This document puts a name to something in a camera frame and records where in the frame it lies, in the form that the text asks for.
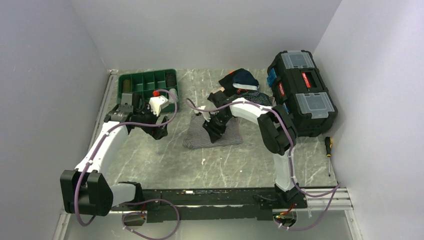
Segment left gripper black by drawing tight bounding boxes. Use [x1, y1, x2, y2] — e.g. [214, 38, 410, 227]
[133, 100, 169, 140]

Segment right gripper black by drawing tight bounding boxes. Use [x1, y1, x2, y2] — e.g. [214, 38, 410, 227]
[202, 113, 232, 145]

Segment grey striped underwear orange trim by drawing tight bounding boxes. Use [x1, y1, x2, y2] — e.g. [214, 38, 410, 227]
[182, 114, 243, 150]

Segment green divided organizer tray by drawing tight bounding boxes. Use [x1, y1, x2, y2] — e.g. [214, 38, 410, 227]
[116, 68, 180, 113]

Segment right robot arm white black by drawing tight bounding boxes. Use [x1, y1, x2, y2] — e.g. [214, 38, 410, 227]
[203, 90, 299, 208]

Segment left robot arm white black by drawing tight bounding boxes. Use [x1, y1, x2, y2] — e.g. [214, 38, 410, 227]
[60, 89, 177, 216]

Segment grey striped rolled underwear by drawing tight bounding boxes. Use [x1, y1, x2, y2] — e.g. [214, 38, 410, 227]
[169, 88, 179, 105]

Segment black rolled underwear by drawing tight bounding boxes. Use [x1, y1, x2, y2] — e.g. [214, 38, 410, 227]
[165, 73, 177, 88]

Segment olive rolled underwear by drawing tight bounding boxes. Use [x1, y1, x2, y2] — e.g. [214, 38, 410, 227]
[122, 79, 132, 93]

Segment dark navy underwear white band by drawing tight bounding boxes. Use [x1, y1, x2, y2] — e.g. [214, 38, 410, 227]
[232, 68, 260, 91]

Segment black underwear tan patch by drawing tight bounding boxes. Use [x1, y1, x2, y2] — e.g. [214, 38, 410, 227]
[207, 68, 244, 102]

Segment black toolbox clear lids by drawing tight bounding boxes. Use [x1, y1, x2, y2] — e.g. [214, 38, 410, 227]
[267, 50, 338, 137]

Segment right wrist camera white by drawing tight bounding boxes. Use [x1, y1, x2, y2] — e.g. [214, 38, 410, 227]
[194, 105, 211, 122]

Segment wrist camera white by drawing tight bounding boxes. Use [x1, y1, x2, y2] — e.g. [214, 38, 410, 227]
[148, 90, 169, 117]
[194, 105, 211, 122]

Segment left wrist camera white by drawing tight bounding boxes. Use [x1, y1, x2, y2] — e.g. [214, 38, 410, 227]
[148, 90, 169, 117]

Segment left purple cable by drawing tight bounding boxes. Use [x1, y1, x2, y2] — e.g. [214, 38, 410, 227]
[73, 89, 182, 240]

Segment purple cable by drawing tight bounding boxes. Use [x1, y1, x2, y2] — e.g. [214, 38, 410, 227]
[73, 89, 182, 240]
[185, 97, 342, 233]

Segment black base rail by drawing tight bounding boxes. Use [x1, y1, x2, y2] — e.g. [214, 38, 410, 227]
[112, 186, 308, 223]

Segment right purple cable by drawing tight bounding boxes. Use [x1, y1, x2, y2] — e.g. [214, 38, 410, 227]
[185, 97, 342, 233]

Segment aluminium frame rail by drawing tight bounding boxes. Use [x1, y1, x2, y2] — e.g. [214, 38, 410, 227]
[53, 188, 363, 240]

